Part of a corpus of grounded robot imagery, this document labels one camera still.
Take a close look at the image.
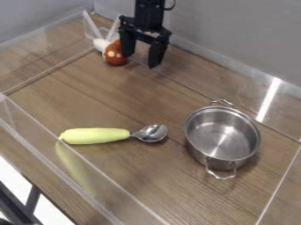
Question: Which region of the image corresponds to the clear acrylic barrier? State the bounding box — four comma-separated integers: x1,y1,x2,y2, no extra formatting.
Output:
0,15,301,225

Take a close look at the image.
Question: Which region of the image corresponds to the yellow-handled metal scoop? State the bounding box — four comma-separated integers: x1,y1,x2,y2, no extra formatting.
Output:
58,125,169,145

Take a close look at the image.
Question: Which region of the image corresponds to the black table leg frame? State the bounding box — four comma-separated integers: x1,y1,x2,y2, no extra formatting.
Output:
0,181,42,225

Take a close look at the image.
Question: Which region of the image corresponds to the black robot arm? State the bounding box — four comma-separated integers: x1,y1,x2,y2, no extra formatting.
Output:
119,0,176,69

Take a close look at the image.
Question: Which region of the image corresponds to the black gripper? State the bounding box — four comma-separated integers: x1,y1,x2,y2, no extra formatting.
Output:
119,15,171,69

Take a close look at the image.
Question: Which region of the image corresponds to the silver pot with handles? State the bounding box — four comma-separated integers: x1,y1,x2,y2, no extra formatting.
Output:
183,99,260,180

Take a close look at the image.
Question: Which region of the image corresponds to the red toy mushroom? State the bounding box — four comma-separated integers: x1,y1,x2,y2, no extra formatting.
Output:
92,39,127,66

